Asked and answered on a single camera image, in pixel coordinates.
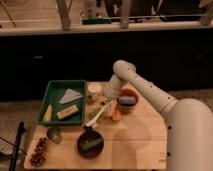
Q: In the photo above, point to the white handled brush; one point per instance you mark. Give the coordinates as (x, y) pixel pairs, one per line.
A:
(95, 118)

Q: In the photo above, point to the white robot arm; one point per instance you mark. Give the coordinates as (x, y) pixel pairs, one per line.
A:
(189, 122)

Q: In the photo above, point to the clear plastic cup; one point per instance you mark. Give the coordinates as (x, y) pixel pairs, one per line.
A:
(94, 90)

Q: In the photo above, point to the small metal cup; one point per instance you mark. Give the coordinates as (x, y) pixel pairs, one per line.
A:
(54, 134)

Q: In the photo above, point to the blue sponge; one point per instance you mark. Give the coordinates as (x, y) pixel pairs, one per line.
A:
(127, 100)

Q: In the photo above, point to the orange bowl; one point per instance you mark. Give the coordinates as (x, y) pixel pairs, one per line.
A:
(127, 108)

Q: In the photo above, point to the orange carrot toy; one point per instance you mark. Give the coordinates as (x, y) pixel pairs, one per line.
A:
(116, 116)

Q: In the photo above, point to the green plastic tray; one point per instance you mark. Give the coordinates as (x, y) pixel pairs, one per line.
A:
(54, 92)

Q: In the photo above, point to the tan wooden block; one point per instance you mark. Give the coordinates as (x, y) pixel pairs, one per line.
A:
(67, 112)

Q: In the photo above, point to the green stick toy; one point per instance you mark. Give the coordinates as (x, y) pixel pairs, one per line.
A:
(91, 144)

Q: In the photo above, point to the yellow corn cob toy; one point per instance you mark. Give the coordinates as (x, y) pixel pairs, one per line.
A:
(48, 114)

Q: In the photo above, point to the black low cabinet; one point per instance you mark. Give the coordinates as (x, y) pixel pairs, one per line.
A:
(171, 59)

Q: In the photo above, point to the black bar at table edge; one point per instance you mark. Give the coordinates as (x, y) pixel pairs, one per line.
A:
(15, 151)

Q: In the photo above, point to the brown grape bunch toy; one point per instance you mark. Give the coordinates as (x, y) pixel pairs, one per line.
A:
(38, 157)

